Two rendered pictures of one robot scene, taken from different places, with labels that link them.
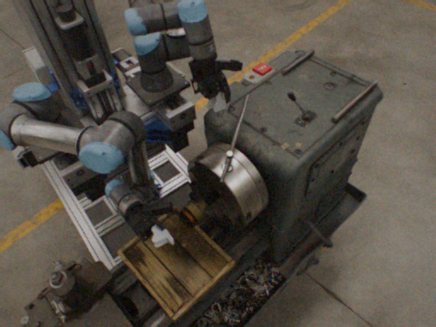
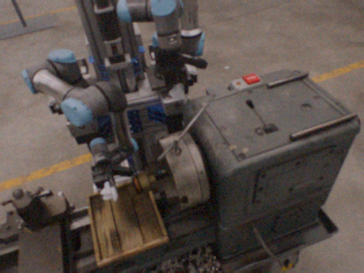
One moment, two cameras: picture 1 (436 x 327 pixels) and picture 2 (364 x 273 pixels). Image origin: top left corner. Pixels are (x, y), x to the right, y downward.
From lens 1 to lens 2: 0.38 m
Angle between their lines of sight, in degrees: 17
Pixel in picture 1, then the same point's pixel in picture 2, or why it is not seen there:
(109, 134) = (85, 96)
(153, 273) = (103, 223)
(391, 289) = not seen: outside the picture
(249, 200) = (186, 185)
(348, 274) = not seen: outside the picture
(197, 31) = (162, 24)
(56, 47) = (93, 27)
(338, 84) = (316, 108)
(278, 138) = (231, 139)
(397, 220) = not seen: outside the picture
